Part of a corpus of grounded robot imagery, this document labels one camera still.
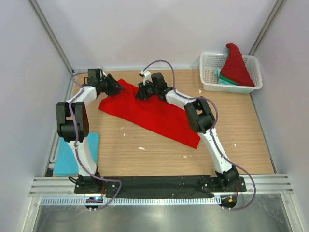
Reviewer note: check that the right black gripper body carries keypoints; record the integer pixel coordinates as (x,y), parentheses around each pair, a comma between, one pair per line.
(152,90)

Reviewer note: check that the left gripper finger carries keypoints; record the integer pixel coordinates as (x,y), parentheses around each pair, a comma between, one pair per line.
(113,93)
(112,84)

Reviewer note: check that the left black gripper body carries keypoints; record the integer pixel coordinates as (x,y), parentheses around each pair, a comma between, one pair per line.
(106,86)

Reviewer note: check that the bright red t shirt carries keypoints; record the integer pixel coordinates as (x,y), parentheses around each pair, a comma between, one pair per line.
(152,114)

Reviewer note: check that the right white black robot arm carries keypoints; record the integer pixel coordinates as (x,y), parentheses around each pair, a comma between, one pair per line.
(200,119)

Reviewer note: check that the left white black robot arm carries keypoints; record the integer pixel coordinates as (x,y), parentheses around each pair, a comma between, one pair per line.
(73,125)

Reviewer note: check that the white plastic basket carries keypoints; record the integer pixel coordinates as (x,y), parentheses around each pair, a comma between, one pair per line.
(210,62)

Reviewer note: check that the mint t shirt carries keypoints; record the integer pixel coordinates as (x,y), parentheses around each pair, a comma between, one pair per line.
(223,80)

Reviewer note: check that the dark red t shirt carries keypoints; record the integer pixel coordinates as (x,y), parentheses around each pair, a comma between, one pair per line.
(244,76)

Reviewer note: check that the folded light blue t shirt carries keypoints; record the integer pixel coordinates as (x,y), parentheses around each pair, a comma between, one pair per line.
(66,164)

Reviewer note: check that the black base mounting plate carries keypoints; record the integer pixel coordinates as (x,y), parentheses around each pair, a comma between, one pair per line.
(157,187)

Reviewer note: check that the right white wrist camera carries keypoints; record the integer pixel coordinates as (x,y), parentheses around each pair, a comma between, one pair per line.
(146,75)

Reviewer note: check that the left aluminium corner post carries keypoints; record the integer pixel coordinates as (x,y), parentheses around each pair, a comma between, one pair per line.
(48,30)

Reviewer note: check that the aluminium corner post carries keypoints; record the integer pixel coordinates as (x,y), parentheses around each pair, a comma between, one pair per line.
(48,30)
(275,11)

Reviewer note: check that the aluminium front rail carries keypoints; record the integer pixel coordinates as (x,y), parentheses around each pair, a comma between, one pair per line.
(61,186)

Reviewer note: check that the white slotted cable duct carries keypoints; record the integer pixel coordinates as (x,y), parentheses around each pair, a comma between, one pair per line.
(95,201)

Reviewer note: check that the right aluminium corner post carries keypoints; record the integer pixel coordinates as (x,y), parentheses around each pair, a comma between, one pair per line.
(275,11)

